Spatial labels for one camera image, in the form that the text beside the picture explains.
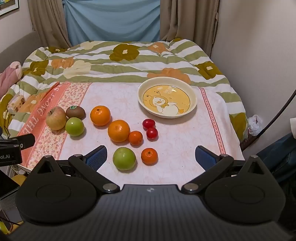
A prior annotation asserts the green apple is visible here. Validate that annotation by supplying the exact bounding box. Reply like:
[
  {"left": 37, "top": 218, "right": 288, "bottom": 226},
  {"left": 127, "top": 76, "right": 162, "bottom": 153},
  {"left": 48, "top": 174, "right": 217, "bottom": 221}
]
[
  {"left": 112, "top": 147, "right": 137, "bottom": 171},
  {"left": 65, "top": 117, "right": 85, "bottom": 137}
]

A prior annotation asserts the grey upholstered bed frame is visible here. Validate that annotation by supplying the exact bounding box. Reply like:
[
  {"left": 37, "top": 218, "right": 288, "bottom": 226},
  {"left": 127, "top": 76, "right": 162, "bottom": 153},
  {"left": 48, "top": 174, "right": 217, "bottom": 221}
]
[{"left": 0, "top": 31, "right": 42, "bottom": 72}]

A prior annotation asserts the cream plate with duck print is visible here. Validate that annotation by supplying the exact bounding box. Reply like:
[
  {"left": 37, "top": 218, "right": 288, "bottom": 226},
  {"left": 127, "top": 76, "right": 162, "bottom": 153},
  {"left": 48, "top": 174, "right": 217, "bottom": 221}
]
[{"left": 138, "top": 77, "right": 198, "bottom": 118}]

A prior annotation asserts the pink floral printed cloth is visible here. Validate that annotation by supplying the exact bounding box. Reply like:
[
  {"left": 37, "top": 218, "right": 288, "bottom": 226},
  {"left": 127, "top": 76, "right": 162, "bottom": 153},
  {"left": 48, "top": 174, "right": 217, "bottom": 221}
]
[{"left": 16, "top": 81, "right": 245, "bottom": 184}]

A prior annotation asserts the wall poster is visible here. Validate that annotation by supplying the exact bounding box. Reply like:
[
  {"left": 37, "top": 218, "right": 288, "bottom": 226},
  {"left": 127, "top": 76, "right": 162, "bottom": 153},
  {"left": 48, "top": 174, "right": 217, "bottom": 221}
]
[{"left": 0, "top": 0, "right": 20, "bottom": 16}]

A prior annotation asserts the white plastic bag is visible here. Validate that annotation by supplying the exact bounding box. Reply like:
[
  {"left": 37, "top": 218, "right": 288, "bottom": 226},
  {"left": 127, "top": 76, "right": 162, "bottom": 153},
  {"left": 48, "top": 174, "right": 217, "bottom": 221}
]
[{"left": 247, "top": 115, "right": 264, "bottom": 137}]

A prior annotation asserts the small mandarin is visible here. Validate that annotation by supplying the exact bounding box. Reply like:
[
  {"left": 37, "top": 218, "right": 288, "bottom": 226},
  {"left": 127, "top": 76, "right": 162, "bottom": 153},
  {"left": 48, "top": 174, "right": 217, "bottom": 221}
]
[
  {"left": 141, "top": 148, "right": 159, "bottom": 165},
  {"left": 129, "top": 130, "right": 143, "bottom": 146}
]

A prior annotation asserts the green striped floral blanket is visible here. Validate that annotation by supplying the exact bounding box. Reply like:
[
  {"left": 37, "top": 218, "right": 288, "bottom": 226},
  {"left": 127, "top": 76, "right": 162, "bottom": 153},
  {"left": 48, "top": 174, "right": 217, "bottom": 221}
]
[{"left": 0, "top": 38, "right": 249, "bottom": 142}]

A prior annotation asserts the pink plush toy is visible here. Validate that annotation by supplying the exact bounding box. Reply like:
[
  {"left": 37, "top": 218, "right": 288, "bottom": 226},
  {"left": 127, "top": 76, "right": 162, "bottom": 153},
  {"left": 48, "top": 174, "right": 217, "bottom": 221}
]
[{"left": 0, "top": 61, "right": 23, "bottom": 98}]

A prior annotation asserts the large orange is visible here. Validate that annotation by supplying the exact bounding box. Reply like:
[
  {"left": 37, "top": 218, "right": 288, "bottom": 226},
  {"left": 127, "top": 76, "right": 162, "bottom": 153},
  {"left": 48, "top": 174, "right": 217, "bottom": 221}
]
[
  {"left": 90, "top": 105, "right": 111, "bottom": 126},
  {"left": 108, "top": 120, "right": 130, "bottom": 142}
]

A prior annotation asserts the red cherry tomato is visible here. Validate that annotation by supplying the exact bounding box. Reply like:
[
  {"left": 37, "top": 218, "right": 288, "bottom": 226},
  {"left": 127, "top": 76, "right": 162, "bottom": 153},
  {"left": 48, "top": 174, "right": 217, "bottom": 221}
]
[
  {"left": 142, "top": 118, "right": 155, "bottom": 130},
  {"left": 146, "top": 127, "right": 159, "bottom": 140}
]

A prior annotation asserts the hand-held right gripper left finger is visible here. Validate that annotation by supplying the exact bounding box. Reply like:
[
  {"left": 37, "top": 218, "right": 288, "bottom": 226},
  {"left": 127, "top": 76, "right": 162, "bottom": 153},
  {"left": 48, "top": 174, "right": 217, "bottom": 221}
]
[{"left": 31, "top": 146, "right": 121, "bottom": 194}]

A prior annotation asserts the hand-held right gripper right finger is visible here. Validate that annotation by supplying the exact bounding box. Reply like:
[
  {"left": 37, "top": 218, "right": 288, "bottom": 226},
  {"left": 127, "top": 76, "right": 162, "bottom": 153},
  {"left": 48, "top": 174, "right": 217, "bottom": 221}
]
[{"left": 181, "top": 146, "right": 266, "bottom": 194}]

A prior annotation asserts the brown kiwi with green sticker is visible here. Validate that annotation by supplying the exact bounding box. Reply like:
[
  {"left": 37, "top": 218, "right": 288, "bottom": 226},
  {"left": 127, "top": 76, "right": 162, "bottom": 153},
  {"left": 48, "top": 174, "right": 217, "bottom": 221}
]
[{"left": 66, "top": 105, "right": 86, "bottom": 120}]

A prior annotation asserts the tissue packet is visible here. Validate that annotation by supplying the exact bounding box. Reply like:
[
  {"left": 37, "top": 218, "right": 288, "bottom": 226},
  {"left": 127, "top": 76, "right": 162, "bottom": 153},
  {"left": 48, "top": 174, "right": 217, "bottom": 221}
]
[{"left": 7, "top": 95, "right": 26, "bottom": 114}]

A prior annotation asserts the red-yellow apple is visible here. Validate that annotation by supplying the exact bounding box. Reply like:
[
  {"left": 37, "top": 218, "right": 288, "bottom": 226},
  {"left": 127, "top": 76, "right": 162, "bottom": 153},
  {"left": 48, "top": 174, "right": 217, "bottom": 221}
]
[{"left": 46, "top": 106, "right": 67, "bottom": 131}]

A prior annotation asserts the beige curtain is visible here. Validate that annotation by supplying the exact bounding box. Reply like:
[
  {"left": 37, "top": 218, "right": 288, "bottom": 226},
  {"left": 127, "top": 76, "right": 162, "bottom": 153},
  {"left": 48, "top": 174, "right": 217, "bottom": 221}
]
[
  {"left": 159, "top": 0, "right": 220, "bottom": 58},
  {"left": 28, "top": 0, "right": 72, "bottom": 48}
]

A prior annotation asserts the blue hanging cloth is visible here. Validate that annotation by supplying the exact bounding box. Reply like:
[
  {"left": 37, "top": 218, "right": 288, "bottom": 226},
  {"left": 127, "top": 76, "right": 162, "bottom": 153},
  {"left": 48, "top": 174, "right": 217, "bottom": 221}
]
[{"left": 63, "top": 0, "right": 161, "bottom": 45}]

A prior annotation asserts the black cable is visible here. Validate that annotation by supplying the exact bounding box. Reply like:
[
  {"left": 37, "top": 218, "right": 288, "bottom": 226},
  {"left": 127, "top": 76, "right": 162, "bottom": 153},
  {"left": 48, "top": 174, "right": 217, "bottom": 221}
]
[{"left": 240, "top": 88, "right": 296, "bottom": 149}]

